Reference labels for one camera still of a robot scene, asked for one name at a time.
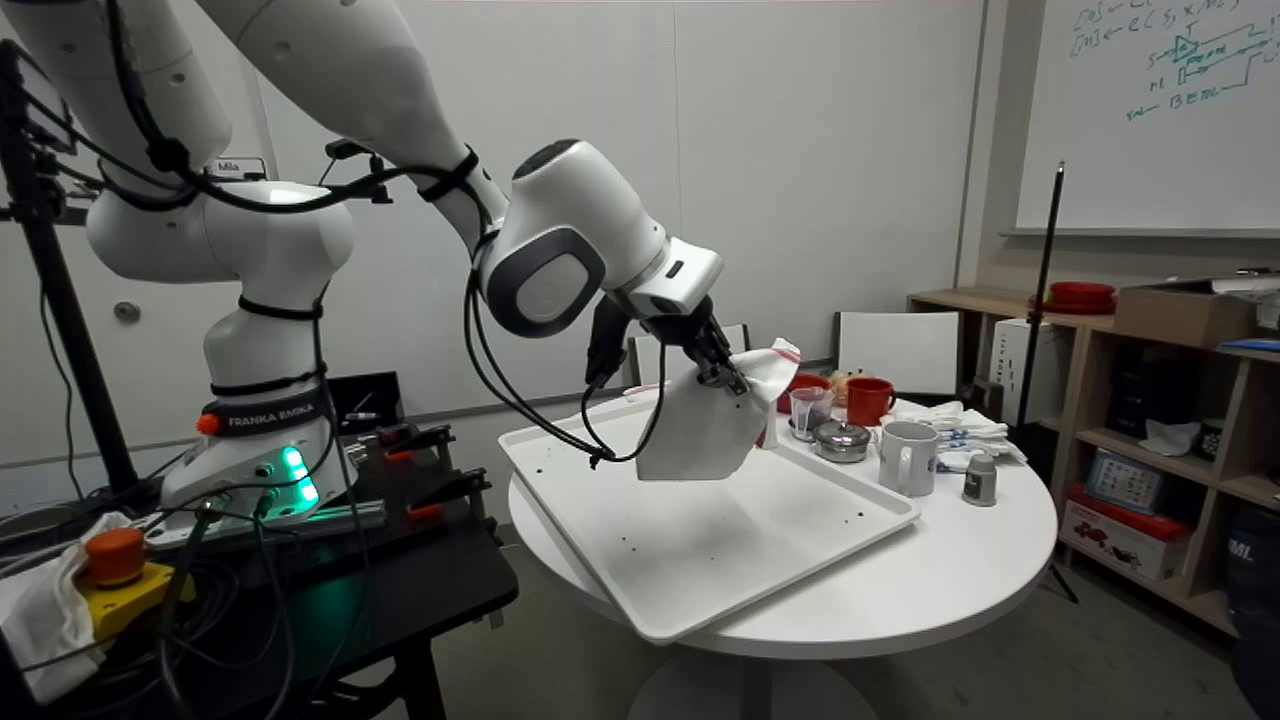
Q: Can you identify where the white mug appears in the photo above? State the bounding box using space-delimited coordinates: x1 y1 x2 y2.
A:
870 415 945 500

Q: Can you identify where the black perforated robot table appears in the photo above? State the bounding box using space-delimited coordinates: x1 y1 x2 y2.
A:
0 436 524 720

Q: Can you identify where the black bin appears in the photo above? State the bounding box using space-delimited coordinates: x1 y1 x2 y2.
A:
1221 502 1280 720

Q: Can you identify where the white plastic tray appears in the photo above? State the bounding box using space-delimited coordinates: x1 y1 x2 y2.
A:
495 389 922 647

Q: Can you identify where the white crumpled item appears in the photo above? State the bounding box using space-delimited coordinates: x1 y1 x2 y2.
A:
1135 415 1202 460

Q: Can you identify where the red storage box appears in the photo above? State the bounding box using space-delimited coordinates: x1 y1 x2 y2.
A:
1055 483 1195 584

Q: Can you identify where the orange emergency stop button box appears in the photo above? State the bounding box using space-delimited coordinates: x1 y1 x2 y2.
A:
77 524 180 644

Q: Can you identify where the whiteboard with green writing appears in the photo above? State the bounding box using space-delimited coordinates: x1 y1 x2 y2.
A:
1010 0 1280 245

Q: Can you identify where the white box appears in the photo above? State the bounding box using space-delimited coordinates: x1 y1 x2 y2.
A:
832 309 965 401

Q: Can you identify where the white rag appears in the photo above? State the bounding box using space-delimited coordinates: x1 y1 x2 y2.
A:
0 511 135 709

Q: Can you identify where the white towel with red stripes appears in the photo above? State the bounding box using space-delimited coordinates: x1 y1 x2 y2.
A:
632 334 803 483

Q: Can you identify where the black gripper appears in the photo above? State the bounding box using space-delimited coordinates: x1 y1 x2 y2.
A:
656 291 761 401

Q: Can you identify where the thin black pole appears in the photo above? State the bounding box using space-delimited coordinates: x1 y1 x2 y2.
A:
1010 160 1073 436

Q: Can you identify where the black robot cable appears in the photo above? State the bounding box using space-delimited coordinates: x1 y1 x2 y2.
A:
456 263 671 472

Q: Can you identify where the black metal stand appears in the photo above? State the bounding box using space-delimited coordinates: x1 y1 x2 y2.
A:
0 36 142 496

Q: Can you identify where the closed cardboard box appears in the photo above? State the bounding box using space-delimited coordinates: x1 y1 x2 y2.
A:
1113 277 1264 352

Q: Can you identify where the wooden shelf unit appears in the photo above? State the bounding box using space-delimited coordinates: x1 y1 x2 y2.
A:
907 281 1280 641

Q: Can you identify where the round white table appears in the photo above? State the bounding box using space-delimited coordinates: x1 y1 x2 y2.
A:
504 394 1060 720

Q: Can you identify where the metal measuring cup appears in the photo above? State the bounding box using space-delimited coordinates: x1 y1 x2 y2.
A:
810 415 876 468

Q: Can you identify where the orange handled clamp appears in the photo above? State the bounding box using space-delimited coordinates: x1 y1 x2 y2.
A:
371 420 456 472
397 465 492 533

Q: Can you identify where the red cup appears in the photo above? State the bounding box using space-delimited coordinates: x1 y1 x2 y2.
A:
844 372 900 433

